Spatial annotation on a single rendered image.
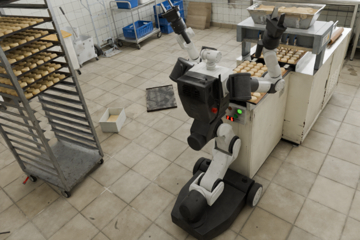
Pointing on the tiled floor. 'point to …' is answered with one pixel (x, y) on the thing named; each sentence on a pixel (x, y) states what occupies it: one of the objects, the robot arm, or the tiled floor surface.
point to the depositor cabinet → (309, 89)
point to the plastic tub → (112, 120)
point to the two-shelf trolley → (133, 20)
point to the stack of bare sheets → (160, 98)
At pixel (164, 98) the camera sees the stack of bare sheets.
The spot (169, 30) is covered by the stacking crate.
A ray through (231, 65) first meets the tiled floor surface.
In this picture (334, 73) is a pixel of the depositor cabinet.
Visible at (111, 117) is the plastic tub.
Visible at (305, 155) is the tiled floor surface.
